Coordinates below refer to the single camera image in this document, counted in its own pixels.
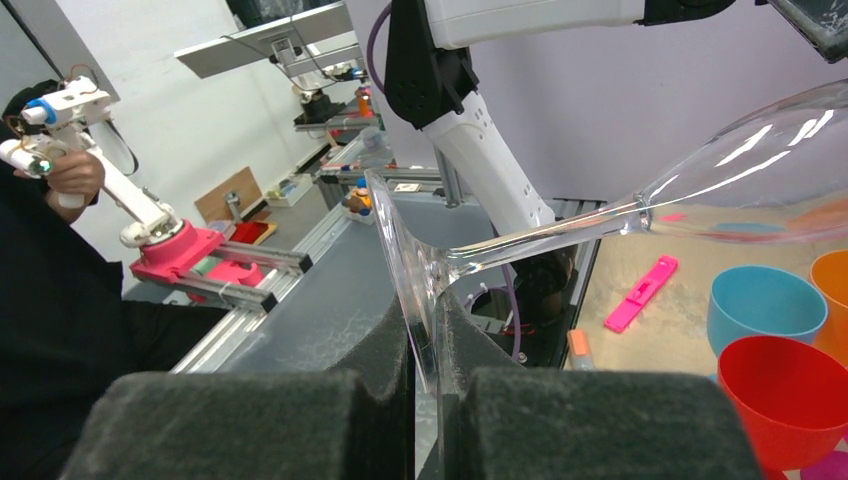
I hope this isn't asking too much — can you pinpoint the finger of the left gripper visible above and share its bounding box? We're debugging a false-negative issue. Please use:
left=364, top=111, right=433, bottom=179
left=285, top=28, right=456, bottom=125
left=769, top=0, right=847, bottom=63

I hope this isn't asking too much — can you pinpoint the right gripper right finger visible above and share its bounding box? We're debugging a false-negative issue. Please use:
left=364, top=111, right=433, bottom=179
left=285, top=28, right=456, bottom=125
left=433, top=292, right=762, bottom=479

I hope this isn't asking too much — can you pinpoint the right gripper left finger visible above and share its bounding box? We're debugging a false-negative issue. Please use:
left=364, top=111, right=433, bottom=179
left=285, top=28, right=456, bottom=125
left=62, top=302, right=414, bottom=479

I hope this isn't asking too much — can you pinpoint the clear wine glass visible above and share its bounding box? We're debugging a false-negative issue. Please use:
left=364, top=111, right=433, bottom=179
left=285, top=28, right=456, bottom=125
left=365, top=80, right=847, bottom=391

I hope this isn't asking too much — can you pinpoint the orange wine glass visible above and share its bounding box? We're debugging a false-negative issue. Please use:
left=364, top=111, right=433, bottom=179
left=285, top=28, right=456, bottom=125
left=809, top=249, right=847, bottom=366

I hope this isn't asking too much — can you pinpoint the blue wine glass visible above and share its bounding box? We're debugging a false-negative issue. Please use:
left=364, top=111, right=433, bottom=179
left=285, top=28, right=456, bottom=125
left=706, top=265, right=829, bottom=355

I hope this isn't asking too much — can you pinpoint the red wine glass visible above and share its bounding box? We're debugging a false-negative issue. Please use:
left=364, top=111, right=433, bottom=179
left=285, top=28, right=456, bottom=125
left=717, top=336, right=847, bottom=472

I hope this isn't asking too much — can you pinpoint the magenta wine glass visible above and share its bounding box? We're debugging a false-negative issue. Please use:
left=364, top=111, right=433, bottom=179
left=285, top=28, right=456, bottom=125
left=799, top=451, right=848, bottom=480

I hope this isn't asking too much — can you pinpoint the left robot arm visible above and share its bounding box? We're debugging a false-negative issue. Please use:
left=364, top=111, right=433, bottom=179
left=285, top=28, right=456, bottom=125
left=375, top=1, right=730, bottom=233

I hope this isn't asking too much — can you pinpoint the pink leader arm base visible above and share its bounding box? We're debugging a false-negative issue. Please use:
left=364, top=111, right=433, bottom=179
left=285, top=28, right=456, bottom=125
left=130, top=221, right=263, bottom=305

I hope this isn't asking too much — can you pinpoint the operator hand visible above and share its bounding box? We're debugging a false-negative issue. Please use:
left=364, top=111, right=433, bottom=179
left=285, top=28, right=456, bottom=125
left=14, top=151, right=105, bottom=224

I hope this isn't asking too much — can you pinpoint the grey orange marker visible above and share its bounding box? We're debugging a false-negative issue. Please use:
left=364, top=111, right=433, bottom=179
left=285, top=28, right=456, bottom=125
left=567, top=329, right=595, bottom=370

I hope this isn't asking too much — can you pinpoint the pink highlighter marker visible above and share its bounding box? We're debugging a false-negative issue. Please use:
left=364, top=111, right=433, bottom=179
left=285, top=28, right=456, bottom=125
left=603, top=255, right=679, bottom=333

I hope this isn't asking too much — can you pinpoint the operator black clothed body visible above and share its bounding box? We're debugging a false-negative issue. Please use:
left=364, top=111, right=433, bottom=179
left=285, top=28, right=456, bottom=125
left=0, top=79, right=230, bottom=480

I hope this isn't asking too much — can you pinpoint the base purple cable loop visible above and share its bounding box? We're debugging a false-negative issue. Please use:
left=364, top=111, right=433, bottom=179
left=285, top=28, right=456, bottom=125
left=463, top=264, right=525, bottom=362

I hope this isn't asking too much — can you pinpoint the aluminium rail with mount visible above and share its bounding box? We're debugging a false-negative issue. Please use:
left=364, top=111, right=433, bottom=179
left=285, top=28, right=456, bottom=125
left=173, top=241, right=313, bottom=373

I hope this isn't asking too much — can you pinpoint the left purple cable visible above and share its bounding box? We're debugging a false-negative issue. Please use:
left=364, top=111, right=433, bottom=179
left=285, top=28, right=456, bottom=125
left=366, top=3, right=393, bottom=94

